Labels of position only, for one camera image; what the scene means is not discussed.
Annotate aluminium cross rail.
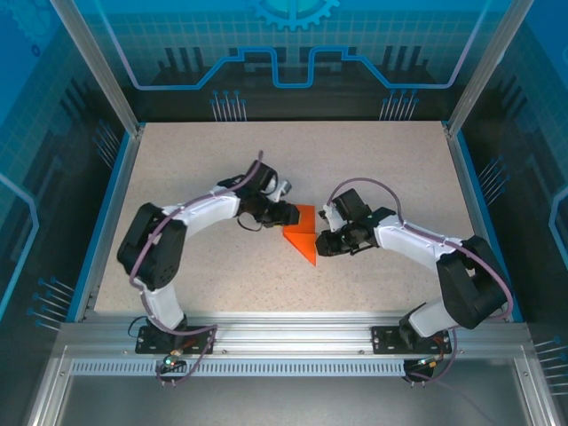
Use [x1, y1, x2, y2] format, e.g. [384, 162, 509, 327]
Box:
[57, 310, 536, 356]

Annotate orange paper sheet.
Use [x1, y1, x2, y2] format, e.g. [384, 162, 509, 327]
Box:
[281, 203, 319, 267]

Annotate aluminium side rail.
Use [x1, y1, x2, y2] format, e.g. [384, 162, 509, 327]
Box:
[73, 123, 146, 324]
[445, 122, 512, 324]

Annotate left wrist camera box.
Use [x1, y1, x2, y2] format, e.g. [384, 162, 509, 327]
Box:
[268, 179, 295, 203]

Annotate metal cable connector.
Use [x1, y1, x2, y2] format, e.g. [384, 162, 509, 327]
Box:
[160, 349, 186, 373]
[414, 353, 446, 370]

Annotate grey metal tray frame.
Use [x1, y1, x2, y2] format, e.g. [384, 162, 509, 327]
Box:
[24, 345, 568, 426]

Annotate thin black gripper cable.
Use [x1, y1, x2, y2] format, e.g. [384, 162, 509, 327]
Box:
[234, 211, 264, 233]

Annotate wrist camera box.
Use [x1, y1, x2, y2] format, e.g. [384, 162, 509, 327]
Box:
[268, 179, 295, 203]
[319, 201, 341, 232]

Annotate blue table edge strip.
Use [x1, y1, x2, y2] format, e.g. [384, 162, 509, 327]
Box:
[455, 130, 525, 324]
[65, 131, 134, 324]

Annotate aluminium frame post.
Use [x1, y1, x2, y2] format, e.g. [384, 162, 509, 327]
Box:
[445, 0, 536, 138]
[47, 0, 146, 137]

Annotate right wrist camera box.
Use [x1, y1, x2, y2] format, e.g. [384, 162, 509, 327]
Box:
[319, 201, 341, 232]

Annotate slotted aluminium strip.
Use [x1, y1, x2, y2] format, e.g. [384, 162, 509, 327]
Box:
[69, 359, 447, 378]

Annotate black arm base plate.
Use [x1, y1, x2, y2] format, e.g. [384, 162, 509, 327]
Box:
[370, 325, 454, 356]
[134, 325, 216, 356]

